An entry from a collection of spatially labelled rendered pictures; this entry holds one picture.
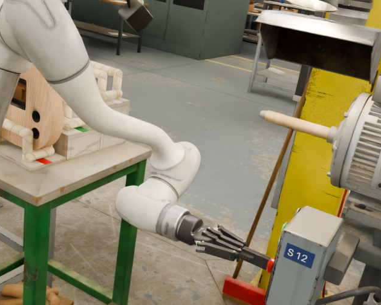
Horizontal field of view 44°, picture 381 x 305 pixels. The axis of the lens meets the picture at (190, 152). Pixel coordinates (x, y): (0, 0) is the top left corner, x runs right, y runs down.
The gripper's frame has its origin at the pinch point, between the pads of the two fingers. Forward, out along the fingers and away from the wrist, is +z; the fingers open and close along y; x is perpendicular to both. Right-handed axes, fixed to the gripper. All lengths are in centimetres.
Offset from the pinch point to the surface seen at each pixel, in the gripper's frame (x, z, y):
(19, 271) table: -75, -112, -29
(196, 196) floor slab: -98, -110, -198
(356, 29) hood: 55, 4, -25
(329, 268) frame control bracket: 5.8, 17.1, 1.1
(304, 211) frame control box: 14.5, 7.7, -3.8
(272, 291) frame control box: -1.1, 7.8, 8.1
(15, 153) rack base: -3, -89, -5
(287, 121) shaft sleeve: 27.9, -7.1, -25.4
